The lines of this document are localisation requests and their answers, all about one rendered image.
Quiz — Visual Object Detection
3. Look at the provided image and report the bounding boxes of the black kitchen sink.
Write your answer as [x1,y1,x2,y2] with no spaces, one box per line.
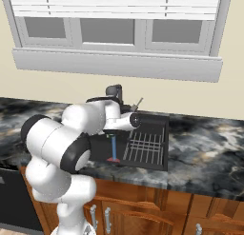
[88,110,171,172]

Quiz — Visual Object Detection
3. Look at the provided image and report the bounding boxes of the wooden panel under sink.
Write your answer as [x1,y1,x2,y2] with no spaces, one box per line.
[93,177,193,211]

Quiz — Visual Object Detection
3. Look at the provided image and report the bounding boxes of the grey tap lever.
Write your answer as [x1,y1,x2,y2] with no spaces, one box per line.
[132,97,144,112]

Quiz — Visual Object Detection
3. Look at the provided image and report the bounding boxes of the dark grey tap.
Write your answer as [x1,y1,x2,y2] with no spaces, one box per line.
[105,84,132,113]

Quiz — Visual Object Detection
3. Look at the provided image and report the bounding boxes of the blue rod with red foot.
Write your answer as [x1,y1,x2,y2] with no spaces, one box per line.
[107,133,121,164]

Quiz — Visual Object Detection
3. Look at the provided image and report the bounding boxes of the white window sill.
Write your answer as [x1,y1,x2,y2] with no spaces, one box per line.
[11,47,224,84]

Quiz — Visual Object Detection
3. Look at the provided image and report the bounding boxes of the wooden cupboard door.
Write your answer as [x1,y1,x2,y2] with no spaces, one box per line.
[183,194,244,235]
[102,198,189,235]
[83,196,105,235]

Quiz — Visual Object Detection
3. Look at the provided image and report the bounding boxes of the white window blind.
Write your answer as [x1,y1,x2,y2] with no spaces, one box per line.
[7,0,222,22]

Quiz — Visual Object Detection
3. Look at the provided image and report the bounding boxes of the black dishwasher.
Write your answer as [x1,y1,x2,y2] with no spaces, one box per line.
[0,166,45,232]

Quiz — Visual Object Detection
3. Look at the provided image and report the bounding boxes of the grey wire sink rack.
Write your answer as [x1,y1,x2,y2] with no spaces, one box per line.
[122,129,166,166]

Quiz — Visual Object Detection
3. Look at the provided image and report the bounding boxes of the white window frame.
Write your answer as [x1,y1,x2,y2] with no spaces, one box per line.
[1,0,234,58]

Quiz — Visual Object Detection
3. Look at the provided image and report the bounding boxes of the silver cupboard handle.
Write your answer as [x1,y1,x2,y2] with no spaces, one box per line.
[103,206,112,235]
[89,204,98,230]
[194,223,204,235]

